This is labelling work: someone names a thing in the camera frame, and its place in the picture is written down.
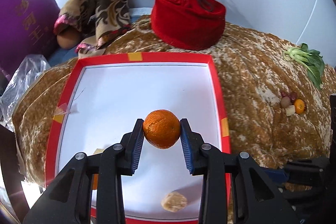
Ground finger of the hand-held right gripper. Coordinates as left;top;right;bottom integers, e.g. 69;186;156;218
264;158;330;188

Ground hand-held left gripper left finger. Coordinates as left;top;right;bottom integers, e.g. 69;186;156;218
23;119;145;224

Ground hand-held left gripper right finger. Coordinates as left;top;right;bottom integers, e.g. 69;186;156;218
179;118;300;224

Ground large orange mandarin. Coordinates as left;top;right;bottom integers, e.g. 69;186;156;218
142;109;181;149

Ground beige ginger lump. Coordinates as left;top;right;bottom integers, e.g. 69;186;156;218
161;191;188;213

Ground red and white box lid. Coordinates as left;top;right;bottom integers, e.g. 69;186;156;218
45;52;231;224

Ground small orange kumquat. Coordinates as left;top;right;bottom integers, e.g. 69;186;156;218
293;99;306;114

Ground red dates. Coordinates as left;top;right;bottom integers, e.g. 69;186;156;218
281;91;299;100

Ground golden velvet tablecloth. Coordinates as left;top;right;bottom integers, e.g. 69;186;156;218
12;14;332;214

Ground green bok choy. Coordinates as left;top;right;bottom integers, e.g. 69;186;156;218
283;43;325;90

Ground brown round object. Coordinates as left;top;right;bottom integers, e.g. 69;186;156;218
57;29;80;50

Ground red velvet hat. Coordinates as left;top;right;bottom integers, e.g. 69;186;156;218
151;0;227;51

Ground clear plastic bag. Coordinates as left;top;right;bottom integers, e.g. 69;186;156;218
0;54;51;125

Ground brown patterned scarf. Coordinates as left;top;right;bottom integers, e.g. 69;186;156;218
54;0;132;55

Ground purple fabric bag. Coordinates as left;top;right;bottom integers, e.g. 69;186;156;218
0;0;61;80

